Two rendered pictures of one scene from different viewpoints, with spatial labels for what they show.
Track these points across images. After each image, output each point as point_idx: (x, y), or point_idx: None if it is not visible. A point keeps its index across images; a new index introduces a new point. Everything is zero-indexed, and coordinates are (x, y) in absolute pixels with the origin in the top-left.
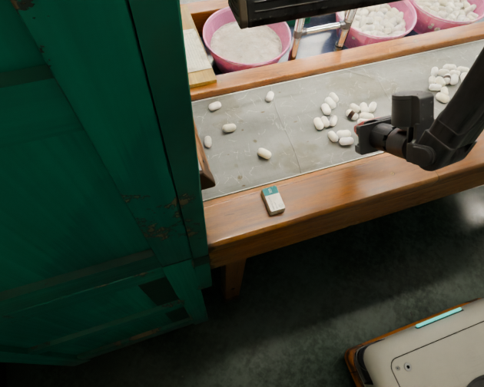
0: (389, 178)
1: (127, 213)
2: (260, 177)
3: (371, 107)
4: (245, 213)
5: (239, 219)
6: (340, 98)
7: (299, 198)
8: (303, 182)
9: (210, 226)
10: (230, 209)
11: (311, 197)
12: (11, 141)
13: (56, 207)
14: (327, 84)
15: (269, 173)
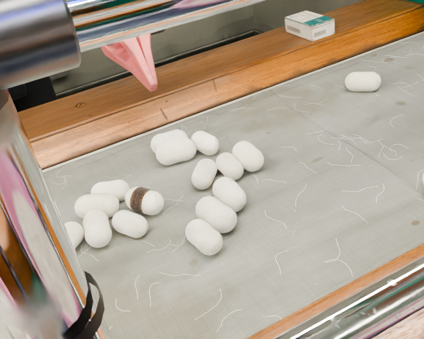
0: (89, 98)
1: None
2: (350, 68)
3: (73, 222)
4: (346, 17)
5: (352, 13)
6: (174, 259)
7: (265, 44)
8: (263, 58)
9: (390, 1)
10: (373, 15)
11: (243, 50)
12: None
13: None
14: (229, 303)
15: (335, 76)
